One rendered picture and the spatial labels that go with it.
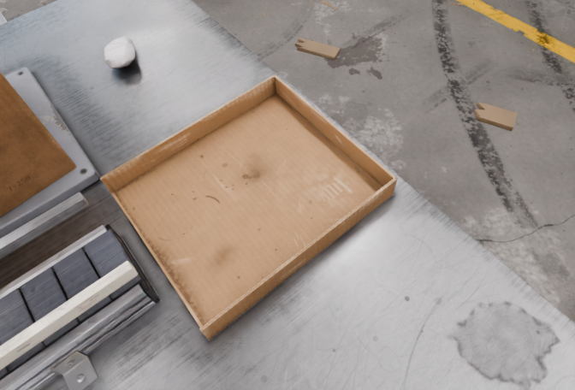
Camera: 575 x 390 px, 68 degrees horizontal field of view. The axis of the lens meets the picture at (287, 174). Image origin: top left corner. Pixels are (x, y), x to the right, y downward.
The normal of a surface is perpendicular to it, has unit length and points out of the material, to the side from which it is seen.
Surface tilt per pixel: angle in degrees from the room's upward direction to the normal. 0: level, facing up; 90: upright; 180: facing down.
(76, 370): 0
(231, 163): 0
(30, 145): 90
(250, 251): 0
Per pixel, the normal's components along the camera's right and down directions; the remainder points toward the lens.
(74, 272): -0.06, -0.56
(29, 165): 0.69, 0.58
